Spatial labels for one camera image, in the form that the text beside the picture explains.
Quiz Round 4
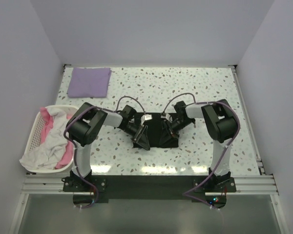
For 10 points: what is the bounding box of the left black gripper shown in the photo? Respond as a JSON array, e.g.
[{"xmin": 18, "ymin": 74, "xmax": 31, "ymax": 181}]
[{"xmin": 121, "ymin": 122, "xmax": 149, "ymax": 150}]

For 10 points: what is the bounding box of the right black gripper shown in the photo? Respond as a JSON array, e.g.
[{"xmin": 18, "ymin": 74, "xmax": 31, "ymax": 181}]
[{"xmin": 159, "ymin": 117, "xmax": 194, "ymax": 146}]

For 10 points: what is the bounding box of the black t shirt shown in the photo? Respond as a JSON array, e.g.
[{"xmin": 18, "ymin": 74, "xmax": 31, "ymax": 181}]
[{"xmin": 146, "ymin": 113, "xmax": 179, "ymax": 148}]

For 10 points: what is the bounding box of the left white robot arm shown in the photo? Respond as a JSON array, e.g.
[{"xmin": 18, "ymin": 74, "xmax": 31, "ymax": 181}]
[{"xmin": 63, "ymin": 102, "xmax": 152, "ymax": 191}]

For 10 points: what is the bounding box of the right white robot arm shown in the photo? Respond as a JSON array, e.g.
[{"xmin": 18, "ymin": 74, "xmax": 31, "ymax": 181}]
[{"xmin": 159, "ymin": 99, "xmax": 241, "ymax": 192}]

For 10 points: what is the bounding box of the folded purple t shirt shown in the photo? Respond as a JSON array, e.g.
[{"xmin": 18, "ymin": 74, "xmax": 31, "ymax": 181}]
[{"xmin": 67, "ymin": 68, "xmax": 112, "ymax": 98}]

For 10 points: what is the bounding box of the pink t shirt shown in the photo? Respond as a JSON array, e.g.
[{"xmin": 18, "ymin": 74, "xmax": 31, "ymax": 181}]
[{"xmin": 40, "ymin": 106, "xmax": 73, "ymax": 170}]

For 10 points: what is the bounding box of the white t shirt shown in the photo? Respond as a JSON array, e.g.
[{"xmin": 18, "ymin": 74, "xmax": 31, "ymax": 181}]
[{"xmin": 19, "ymin": 104, "xmax": 74, "ymax": 171}]

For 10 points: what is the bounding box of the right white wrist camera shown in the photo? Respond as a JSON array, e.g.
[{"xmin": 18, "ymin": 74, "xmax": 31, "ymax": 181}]
[{"xmin": 160, "ymin": 113, "xmax": 171, "ymax": 121}]

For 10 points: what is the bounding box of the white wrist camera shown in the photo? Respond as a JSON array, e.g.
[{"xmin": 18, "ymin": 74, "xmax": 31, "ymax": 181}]
[
  {"xmin": 141, "ymin": 114, "xmax": 152, "ymax": 125},
  {"xmin": 160, "ymin": 113, "xmax": 171, "ymax": 121}
]

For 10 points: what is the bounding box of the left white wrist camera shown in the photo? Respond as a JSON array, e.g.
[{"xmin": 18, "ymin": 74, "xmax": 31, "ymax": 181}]
[{"xmin": 141, "ymin": 114, "xmax": 152, "ymax": 125}]

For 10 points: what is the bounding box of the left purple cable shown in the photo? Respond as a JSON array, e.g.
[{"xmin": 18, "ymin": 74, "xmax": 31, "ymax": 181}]
[{"xmin": 63, "ymin": 96, "xmax": 146, "ymax": 209}]

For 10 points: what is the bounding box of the purple cable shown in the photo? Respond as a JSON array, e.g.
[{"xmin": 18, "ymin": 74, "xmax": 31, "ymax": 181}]
[
  {"xmin": 161, "ymin": 92, "xmax": 242, "ymax": 204},
  {"xmin": 63, "ymin": 96, "xmax": 146, "ymax": 209}
]

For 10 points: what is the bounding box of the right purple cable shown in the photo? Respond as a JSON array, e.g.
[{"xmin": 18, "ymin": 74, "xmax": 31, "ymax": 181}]
[{"xmin": 161, "ymin": 92, "xmax": 242, "ymax": 204}]

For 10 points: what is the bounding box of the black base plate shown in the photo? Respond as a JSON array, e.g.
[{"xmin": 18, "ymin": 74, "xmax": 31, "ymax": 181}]
[{"xmin": 62, "ymin": 173, "xmax": 237, "ymax": 208}]

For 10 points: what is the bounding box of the aluminium frame rail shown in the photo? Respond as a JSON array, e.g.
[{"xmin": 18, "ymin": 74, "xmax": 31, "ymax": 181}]
[{"xmin": 21, "ymin": 175, "xmax": 279, "ymax": 195}]

